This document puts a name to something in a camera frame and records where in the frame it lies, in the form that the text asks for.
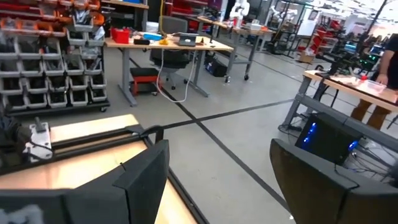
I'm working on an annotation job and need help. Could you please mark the wooden desk grey legs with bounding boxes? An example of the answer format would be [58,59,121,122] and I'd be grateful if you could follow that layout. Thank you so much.
[104,34,234,107]

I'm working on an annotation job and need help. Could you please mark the wheeled wooden table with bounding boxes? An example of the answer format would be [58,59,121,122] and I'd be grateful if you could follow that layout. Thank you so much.
[197,15,276,83]

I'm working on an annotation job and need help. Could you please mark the white board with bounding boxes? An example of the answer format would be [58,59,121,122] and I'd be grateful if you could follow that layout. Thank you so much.
[297,9,320,37]

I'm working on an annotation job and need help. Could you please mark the black computer blue lights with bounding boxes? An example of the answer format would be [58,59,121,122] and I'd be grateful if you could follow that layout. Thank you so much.
[294,112,363,165]

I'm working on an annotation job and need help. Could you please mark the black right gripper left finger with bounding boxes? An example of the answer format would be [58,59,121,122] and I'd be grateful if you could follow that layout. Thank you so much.
[0,139,171,224]

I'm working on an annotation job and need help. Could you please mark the clear plastic bin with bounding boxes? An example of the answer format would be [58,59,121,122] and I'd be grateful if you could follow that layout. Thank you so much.
[362,79,386,94]

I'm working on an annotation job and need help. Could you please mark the black bag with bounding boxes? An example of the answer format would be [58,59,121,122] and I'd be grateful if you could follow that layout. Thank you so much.
[204,55,228,78]

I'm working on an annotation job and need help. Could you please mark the white mounting bracket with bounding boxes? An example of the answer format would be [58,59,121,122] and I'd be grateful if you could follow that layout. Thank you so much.
[22,116,53,163]

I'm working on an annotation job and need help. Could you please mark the person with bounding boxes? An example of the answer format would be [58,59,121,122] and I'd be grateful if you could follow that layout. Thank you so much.
[350,32,398,131]

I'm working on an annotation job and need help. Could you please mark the white floor cable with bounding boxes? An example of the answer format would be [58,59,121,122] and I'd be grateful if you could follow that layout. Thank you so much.
[155,49,198,103]

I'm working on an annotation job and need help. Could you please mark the grey office chair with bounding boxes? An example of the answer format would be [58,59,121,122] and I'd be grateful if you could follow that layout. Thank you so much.
[149,15,193,91]

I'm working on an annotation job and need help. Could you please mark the yellow hanging cord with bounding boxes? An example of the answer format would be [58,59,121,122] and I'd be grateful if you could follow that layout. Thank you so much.
[158,0,171,46]

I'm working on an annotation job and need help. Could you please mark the grey-framed wooden workbench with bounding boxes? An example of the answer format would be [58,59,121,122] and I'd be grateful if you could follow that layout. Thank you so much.
[281,70,398,153]

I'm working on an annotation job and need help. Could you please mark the grey laptop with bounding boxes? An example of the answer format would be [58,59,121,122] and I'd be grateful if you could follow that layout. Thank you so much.
[178,32,198,47]

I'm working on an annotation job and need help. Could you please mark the red rolling stool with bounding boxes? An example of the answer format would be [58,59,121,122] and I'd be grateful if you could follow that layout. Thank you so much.
[129,67,161,96]

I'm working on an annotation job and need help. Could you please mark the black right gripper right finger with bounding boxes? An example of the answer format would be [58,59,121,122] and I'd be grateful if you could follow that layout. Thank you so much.
[269,138,398,224]

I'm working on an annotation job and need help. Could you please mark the blue flat object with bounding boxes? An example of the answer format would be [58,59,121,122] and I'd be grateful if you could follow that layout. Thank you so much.
[142,32,163,41]

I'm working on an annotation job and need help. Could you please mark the cardboard box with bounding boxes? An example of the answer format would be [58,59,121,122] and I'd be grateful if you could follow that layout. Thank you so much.
[298,49,315,64]

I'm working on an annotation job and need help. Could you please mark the red storage box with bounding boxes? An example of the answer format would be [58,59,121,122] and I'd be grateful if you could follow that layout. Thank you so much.
[111,27,131,45]

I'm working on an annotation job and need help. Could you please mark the parts bin rack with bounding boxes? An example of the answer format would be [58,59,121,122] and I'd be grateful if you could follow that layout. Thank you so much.
[0,0,111,118]

